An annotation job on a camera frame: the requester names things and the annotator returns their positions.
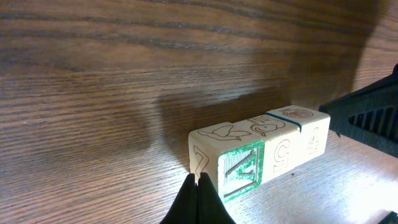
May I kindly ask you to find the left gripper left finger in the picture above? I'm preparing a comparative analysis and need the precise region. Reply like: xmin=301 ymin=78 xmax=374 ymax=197
xmin=160 ymin=174 xmax=197 ymax=224

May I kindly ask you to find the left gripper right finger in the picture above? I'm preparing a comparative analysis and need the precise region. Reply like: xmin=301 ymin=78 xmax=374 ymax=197
xmin=197 ymin=172 xmax=236 ymax=224

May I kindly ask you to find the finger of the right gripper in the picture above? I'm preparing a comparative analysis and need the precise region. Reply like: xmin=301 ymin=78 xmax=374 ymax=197
xmin=319 ymin=67 xmax=397 ymax=157
xmin=378 ymin=212 xmax=398 ymax=224

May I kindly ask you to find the wooden block number 4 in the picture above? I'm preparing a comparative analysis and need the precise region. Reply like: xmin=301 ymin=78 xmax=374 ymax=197
xmin=266 ymin=105 xmax=330 ymax=166

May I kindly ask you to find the green V block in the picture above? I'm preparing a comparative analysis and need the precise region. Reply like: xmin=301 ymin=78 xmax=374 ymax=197
xmin=188 ymin=122 xmax=265 ymax=203

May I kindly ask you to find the blue sided wooden block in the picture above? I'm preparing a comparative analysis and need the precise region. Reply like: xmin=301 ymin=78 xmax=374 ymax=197
xmin=235 ymin=114 xmax=300 ymax=183

